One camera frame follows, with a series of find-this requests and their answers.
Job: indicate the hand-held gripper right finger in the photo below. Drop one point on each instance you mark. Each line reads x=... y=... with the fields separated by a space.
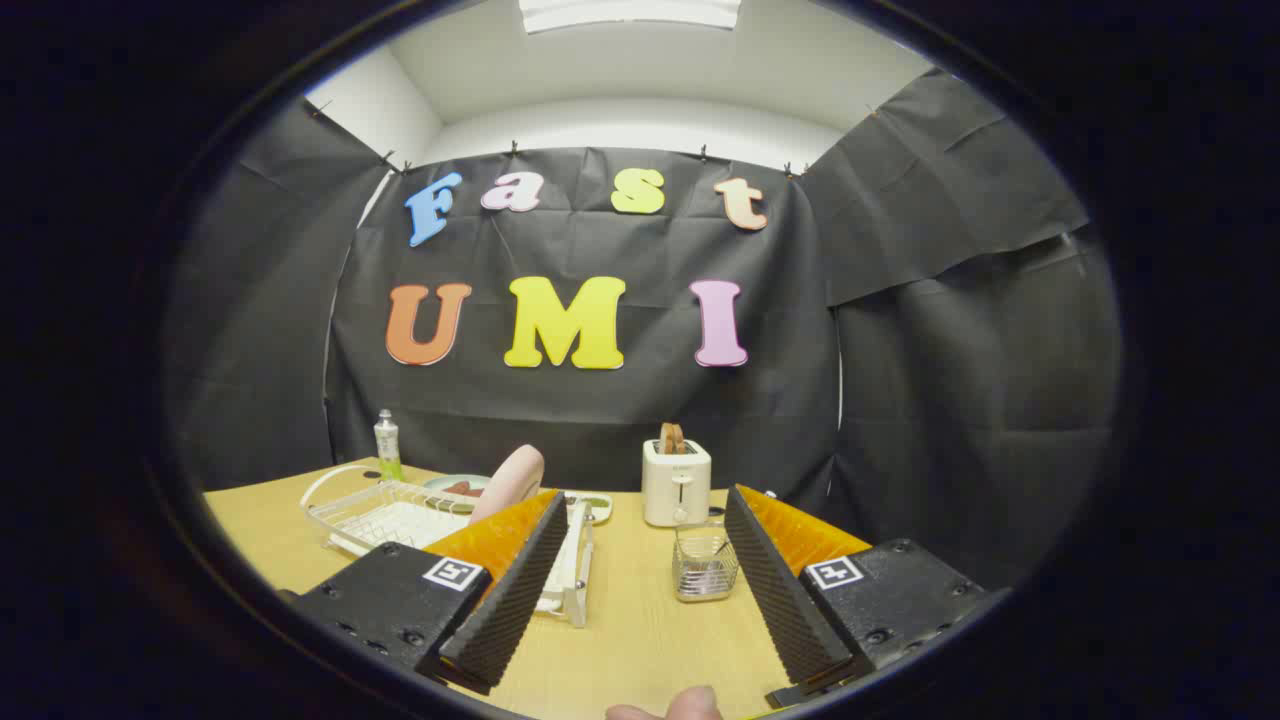
x=785 y=600

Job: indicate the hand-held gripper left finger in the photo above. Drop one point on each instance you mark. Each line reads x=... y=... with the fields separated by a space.
x=500 y=610

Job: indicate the white dish rack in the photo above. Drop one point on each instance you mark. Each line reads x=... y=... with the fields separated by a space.
x=400 y=520

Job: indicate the pink plate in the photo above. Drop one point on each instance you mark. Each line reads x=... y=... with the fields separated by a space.
x=515 y=475

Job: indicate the pale green plate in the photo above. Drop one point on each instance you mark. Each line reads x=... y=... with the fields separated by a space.
x=438 y=484

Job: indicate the small white dish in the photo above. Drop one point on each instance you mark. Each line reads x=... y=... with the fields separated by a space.
x=600 y=508

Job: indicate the brown sausage pieces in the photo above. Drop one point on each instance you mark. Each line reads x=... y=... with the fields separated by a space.
x=462 y=489

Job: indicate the white toaster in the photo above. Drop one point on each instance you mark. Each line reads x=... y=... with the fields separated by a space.
x=677 y=490

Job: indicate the brown bread slice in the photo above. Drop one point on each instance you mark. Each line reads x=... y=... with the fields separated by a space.
x=671 y=438

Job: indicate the white and green bottle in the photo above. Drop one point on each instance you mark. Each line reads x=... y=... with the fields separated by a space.
x=387 y=440

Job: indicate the black backdrop cloth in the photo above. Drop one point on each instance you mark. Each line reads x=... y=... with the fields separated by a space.
x=600 y=420

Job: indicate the ceiling light panel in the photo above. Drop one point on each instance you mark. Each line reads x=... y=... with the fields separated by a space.
x=630 y=12

